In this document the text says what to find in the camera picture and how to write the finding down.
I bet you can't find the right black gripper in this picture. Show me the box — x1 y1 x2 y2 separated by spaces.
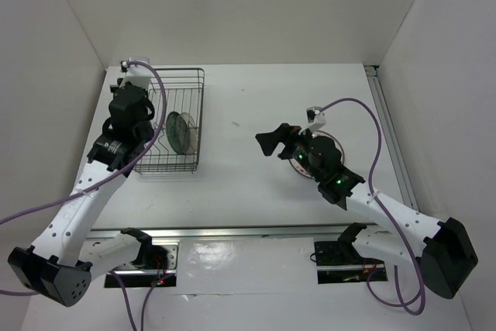
256 122 323 182

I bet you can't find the clear glass plate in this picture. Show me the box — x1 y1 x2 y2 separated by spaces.
181 112 198 155

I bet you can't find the blue patterned plate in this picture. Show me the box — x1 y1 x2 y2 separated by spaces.
166 111 189 155

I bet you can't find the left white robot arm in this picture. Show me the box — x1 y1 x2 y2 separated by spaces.
8 59 168 307

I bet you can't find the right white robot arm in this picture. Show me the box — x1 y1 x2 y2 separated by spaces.
255 123 478 299

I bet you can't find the orange sunburst plate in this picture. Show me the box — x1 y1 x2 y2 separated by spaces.
288 130 346 180

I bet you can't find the grey wire dish rack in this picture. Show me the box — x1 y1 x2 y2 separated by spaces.
135 67 205 174

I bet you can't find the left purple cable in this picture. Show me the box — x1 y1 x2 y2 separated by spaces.
0 60 171 331

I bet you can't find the aluminium frame rail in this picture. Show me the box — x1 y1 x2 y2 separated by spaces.
95 64 417 230

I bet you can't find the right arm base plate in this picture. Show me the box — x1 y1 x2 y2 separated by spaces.
309 241 388 284

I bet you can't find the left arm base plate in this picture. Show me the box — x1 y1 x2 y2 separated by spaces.
114 241 179 288

